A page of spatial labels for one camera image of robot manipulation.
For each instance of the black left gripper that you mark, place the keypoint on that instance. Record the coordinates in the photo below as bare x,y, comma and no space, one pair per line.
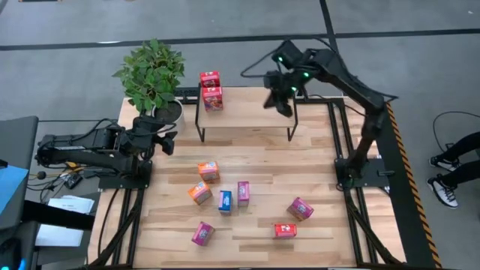
144,137

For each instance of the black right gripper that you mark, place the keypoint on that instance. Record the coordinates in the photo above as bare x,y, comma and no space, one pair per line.
279,84

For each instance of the orange Frosted Mini-Wheats cereal box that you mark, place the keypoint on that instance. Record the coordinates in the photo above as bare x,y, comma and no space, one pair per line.
200,192
208,171

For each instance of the red Froot Loops cereal box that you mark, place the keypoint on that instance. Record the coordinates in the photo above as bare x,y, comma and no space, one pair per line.
285,230
212,98
209,78

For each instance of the pink Raisin Bran cereal box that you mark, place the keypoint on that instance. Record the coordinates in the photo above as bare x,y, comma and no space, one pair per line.
203,233
243,193
300,209

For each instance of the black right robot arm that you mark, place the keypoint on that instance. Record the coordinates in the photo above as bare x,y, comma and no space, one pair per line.
360,90

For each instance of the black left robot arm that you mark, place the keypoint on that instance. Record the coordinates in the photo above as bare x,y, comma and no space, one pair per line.
75,150

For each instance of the wooden shelf with black legs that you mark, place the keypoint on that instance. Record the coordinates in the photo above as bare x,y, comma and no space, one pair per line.
251,108

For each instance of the blue Frosted Flakes cereal box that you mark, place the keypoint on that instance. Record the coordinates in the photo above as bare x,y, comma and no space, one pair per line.
225,201

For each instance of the black keyboard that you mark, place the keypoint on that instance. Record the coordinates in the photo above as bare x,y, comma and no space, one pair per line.
185,93

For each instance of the green plant in white pot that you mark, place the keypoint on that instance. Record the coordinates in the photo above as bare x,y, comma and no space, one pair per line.
150,75

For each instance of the small black device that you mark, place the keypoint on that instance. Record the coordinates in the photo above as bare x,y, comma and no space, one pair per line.
73,181

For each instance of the white papers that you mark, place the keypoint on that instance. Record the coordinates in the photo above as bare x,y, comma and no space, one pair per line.
71,204

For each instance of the black bar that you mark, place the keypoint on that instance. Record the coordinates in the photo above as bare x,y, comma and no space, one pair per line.
56,219

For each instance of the dark grey monitor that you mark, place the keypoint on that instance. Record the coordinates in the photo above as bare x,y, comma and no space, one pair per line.
18,138

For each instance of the black panel with hazard stripes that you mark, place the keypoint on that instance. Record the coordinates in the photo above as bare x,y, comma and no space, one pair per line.
405,210

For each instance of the person's shoe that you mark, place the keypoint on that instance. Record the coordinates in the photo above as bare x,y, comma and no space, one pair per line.
442,192
444,163

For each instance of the person's leg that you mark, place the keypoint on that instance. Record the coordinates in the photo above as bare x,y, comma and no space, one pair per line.
463,144
463,173

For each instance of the black metal table frame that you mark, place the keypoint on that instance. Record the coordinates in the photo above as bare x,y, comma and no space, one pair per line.
322,100

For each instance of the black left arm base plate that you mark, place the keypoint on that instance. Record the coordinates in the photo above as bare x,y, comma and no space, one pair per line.
123,182

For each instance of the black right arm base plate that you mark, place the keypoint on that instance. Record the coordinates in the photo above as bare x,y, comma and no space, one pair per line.
375,176

